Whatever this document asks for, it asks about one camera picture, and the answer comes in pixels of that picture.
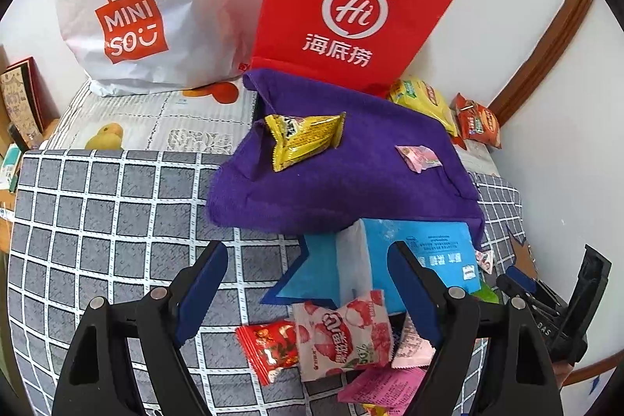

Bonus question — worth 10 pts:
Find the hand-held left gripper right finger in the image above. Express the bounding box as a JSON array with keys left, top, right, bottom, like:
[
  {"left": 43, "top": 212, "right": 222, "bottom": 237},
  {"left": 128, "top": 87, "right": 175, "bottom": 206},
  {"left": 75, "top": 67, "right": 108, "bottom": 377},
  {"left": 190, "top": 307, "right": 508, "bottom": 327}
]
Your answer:
[{"left": 386, "top": 241, "right": 569, "bottom": 416}]

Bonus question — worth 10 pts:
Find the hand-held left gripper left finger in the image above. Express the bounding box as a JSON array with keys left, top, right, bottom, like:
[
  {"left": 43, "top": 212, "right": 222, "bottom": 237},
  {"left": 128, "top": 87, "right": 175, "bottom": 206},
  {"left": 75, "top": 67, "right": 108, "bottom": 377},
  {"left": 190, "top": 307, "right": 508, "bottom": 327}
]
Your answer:
[{"left": 53, "top": 241, "right": 230, "bottom": 416}]

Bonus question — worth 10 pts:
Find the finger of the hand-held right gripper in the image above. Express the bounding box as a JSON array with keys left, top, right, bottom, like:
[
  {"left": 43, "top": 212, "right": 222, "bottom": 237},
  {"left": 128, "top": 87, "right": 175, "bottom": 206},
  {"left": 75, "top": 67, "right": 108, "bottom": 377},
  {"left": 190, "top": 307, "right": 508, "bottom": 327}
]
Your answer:
[
  {"left": 496, "top": 274, "right": 561, "bottom": 318},
  {"left": 504, "top": 265, "right": 566, "bottom": 306}
]

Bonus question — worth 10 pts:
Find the pink white fruit snack packet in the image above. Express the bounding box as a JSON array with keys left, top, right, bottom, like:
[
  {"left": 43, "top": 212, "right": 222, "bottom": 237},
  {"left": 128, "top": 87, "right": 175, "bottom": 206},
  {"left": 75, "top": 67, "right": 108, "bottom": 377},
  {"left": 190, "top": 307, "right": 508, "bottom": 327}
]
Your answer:
[{"left": 291, "top": 289, "right": 394, "bottom": 382}]

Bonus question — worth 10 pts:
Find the magenta and yellow snack packet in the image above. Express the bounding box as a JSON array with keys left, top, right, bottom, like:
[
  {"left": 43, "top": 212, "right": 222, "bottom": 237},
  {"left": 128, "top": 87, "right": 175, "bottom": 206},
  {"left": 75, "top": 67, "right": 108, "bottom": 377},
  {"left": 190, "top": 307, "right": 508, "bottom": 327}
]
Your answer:
[{"left": 338, "top": 365, "right": 431, "bottom": 416}]

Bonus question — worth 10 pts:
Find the small white red candy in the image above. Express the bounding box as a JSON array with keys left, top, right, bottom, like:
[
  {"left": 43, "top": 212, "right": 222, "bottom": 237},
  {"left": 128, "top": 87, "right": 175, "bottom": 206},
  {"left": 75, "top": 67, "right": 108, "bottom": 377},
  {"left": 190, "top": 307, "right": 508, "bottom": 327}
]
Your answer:
[{"left": 475, "top": 249, "right": 496, "bottom": 274}]

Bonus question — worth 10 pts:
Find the blue tissue pack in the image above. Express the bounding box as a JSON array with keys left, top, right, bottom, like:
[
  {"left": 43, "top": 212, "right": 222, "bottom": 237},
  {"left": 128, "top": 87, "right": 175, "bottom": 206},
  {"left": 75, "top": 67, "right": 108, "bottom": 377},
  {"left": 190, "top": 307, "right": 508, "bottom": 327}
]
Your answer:
[{"left": 335, "top": 218, "right": 482, "bottom": 314}]

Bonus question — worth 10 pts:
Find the white pink flat packet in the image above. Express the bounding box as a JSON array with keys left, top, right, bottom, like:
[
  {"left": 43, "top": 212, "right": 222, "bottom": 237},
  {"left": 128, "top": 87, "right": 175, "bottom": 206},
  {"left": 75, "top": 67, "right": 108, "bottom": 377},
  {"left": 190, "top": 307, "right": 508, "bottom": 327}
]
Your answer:
[{"left": 391, "top": 313, "right": 436, "bottom": 369}]

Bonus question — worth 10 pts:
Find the wooden baseboard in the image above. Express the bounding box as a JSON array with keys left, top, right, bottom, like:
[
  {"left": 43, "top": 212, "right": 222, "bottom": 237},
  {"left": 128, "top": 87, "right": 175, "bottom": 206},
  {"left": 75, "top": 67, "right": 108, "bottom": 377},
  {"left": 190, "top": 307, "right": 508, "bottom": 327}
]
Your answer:
[{"left": 565, "top": 347, "right": 621, "bottom": 388}]

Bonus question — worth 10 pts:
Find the grey checkered blanket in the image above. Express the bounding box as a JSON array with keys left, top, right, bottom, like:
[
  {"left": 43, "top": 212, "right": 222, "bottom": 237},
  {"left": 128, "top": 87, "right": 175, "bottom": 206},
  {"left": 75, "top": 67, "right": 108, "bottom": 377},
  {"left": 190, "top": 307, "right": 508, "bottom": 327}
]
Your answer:
[{"left": 7, "top": 148, "right": 539, "bottom": 416}]

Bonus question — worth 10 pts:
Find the small pink candy packet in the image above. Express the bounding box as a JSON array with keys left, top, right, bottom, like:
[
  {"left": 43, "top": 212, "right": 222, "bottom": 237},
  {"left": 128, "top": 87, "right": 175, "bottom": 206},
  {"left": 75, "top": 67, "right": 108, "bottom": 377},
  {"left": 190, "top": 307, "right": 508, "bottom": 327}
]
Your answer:
[{"left": 395, "top": 144, "right": 442, "bottom": 174}]

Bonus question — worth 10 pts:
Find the purple towel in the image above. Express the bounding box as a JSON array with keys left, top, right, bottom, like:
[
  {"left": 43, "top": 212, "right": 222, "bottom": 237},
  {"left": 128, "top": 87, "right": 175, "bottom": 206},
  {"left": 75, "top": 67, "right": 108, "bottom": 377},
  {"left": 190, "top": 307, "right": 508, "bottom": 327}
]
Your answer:
[{"left": 206, "top": 67, "right": 486, "bottom": 248}]

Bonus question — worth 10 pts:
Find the orange red snack packet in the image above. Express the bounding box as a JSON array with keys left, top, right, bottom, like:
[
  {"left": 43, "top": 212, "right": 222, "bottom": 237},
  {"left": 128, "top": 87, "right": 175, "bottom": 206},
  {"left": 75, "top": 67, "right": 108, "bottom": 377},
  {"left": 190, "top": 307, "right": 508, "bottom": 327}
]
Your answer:
[{"left": 455, "top": 93, "right": 503, "bottom": 150}]

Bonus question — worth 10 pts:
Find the fruit print bedsheet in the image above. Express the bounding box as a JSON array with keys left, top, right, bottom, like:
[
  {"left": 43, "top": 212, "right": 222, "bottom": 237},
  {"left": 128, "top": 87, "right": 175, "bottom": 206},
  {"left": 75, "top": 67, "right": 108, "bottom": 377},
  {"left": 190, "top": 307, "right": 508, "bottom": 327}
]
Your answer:
[{"left": 46, "top": 77, "right": 503, "bottom": 177}]

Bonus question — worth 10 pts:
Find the yellow green snack packet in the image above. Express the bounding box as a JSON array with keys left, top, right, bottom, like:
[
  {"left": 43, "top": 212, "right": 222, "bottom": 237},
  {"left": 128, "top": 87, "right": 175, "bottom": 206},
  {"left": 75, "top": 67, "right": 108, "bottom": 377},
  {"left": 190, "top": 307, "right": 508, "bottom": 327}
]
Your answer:
[{"left": 387, "top": 76, "right": 462, "bottom": 138}]

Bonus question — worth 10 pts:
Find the white green box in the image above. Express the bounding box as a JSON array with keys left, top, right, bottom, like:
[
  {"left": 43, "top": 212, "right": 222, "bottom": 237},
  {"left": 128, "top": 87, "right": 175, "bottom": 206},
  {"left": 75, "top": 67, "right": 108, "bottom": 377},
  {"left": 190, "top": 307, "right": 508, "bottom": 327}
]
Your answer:
[{"left": 1, "top": 143, "right": 25, "bottom": 193}]

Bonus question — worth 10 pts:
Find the patterned book with red cover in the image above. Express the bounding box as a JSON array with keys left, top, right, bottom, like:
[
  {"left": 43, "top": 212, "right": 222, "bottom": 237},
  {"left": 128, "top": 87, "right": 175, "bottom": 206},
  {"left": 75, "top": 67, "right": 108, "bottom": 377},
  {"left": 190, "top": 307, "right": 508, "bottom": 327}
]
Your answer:
[{"left": 0, "top": 58, "right": 57, "bottom": 140}]

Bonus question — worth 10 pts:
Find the brown wooden wall trim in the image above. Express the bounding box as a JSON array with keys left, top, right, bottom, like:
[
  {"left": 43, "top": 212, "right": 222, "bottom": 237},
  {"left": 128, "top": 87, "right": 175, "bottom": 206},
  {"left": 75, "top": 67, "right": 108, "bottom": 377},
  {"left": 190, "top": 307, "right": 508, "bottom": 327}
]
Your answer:
[{"left": 487, "top": 0, "right": 598, "bottom": 127}]

